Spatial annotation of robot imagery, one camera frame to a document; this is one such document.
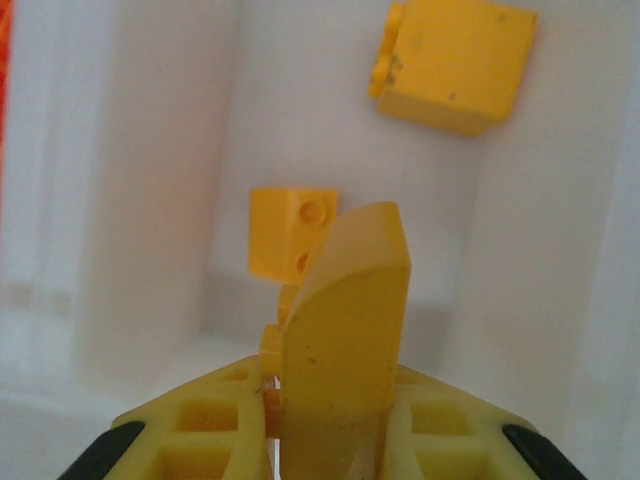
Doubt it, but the small yellow lego brick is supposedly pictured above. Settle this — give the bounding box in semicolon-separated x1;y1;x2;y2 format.
248;187;342;282
367;2;540;140

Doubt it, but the white translucent container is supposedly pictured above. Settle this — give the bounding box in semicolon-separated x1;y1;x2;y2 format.
9;0;640;480

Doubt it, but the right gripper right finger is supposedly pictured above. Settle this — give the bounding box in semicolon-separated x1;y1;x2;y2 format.
384;366;581;480

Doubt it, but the yellow curved toy brick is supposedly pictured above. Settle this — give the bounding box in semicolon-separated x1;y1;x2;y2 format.
259;200;412;480

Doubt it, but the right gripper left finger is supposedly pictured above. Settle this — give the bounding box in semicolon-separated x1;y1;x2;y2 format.
64;352;280;480

